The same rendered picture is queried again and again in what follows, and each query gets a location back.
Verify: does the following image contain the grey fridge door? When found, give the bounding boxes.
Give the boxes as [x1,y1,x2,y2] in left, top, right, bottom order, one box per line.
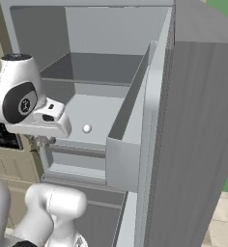
[105,0,228,247]

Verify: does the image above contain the small white round object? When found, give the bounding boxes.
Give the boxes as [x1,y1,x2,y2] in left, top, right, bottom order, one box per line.
[81,123,93,134]

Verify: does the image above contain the black appliance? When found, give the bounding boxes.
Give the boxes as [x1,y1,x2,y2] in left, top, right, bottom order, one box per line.
[0,121,24,151]

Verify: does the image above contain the beige cupboards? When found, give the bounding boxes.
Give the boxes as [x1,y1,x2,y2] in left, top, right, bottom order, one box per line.
[0,0,45,231]

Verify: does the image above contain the grey fridge shelf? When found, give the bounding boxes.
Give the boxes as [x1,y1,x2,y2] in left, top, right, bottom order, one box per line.
[40,52,145,87]

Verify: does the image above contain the grey fridge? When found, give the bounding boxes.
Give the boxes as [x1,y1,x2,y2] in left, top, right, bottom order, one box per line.
[0,0,176,247]

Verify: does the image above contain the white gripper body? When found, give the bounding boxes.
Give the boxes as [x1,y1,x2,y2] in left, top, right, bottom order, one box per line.
[5,111,72,139]

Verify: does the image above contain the grey door shelf bin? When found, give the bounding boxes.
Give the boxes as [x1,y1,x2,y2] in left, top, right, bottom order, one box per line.
[105,41,158,193]

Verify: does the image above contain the grey fridge drawer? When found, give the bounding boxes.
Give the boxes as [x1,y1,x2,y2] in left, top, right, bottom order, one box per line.
[40,143,108,186]

